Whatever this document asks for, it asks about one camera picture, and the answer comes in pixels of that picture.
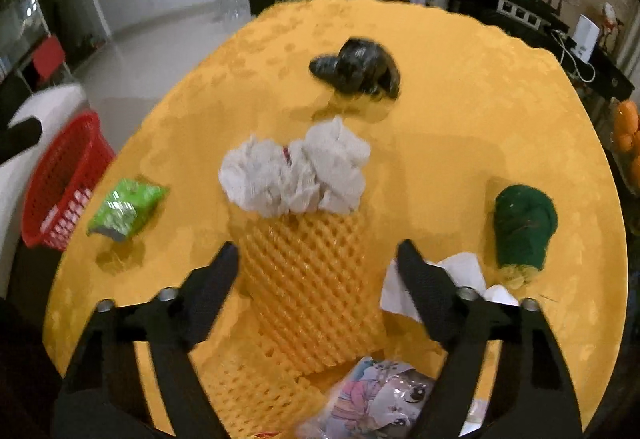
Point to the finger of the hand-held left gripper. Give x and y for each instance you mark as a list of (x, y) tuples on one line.
[(20, 136)]

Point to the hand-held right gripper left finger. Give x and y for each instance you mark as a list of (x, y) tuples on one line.
[(212, 291)]

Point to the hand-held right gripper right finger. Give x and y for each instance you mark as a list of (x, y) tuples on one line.
[(427, 291)]

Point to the white tissue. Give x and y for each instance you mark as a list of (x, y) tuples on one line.
[(460, 269), (300, 169)]

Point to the red plastic mesh basket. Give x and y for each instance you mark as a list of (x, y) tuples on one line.
[(55, 184)]

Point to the yellow foam fruit net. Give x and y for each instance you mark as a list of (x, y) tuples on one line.
[(305, 279)]

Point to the cartoon printed plastic packet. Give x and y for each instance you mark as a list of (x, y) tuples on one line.
[(380, 394)]

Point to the black plastic bag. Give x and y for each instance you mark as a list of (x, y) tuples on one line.
[(360, 64)]

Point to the red chair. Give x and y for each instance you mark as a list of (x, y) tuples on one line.
[(49, 59)]

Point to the green mesh sleeve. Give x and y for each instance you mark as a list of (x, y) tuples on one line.
[(522, 229)]

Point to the green snack packet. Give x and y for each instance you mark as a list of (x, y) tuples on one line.
[(125, 206)]

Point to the crumpled white tissue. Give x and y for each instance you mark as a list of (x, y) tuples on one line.
[(300, 169)]

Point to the yellow tablecloth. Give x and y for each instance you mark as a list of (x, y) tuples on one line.
[(450, 119)]

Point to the bowl of oranges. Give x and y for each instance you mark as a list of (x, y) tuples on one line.
[(629, 129)]

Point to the white power strip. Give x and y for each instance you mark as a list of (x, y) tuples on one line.
[(519, 12)]

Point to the white upright device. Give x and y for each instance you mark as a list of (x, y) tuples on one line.
[(586, 38)]

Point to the white red figurine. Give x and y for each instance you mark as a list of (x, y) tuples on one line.
[(611, 21)]

